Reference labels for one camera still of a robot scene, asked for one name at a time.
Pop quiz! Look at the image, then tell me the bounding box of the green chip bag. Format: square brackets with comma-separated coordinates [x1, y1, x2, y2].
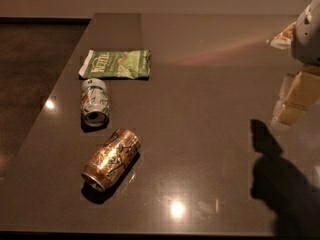
[79, 49, 151, 79]

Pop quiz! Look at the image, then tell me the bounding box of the green and white soda can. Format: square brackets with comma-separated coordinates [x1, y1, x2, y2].
[81, 78, 110, 127]

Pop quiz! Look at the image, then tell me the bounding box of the orange soda can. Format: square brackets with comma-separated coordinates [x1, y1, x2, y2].
[82, 128, 141, 192]

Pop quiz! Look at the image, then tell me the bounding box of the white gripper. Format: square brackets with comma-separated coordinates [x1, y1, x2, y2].
[270, 0, 320, 126]

